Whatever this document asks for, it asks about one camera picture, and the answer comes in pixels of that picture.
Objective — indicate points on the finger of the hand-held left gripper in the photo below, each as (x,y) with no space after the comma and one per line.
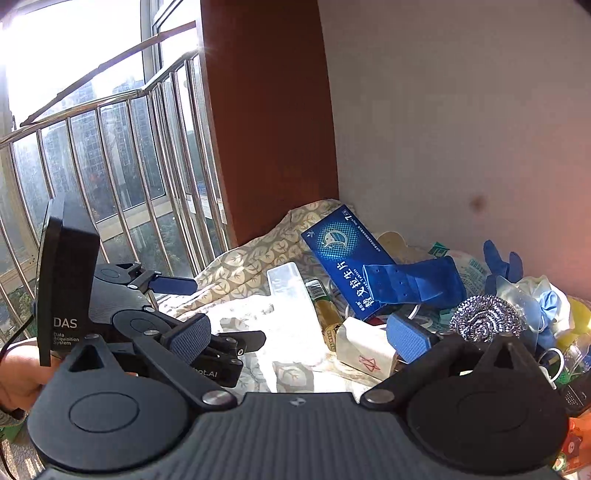
(244,340)
(175,285)

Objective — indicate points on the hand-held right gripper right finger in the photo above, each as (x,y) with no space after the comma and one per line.
(408,340)

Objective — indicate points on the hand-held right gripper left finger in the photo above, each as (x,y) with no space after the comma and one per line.
(189,339)

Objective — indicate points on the person's left hand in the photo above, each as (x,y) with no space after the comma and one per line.
(21,378)

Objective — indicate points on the white paper packet red mark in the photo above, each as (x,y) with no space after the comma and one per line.
(364,350)

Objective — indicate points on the blue plastic pouch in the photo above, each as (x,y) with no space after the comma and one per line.
(415,281)

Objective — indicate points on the clear plastic case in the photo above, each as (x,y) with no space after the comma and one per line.
(288,286)

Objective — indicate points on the steel wool scrubber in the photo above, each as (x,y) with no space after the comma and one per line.
(485,318)

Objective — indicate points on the small green glass bottle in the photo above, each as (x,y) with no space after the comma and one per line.
(325,309)

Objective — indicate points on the white green wipes packet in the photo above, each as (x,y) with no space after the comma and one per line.
(466,267)

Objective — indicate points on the clear plastic bag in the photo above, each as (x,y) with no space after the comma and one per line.
(519,300)

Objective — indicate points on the blue rubber glove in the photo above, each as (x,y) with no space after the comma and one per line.
(501,265)

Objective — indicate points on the blue cardboard box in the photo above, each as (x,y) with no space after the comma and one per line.
(332,244)

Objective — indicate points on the crumpled blue face mask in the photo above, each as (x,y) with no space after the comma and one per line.
(551,297)

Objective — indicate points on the yellow plastic bowl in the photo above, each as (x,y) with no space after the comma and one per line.
(579,318)

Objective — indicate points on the black phone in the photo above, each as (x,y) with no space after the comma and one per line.
(577,394)

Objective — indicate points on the metal window railing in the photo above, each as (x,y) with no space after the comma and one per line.
(115,97)

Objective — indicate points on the brown wooden panel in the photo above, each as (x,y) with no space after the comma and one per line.
(268,115)

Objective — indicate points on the orange snack packet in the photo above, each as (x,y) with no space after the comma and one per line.
(577,443)

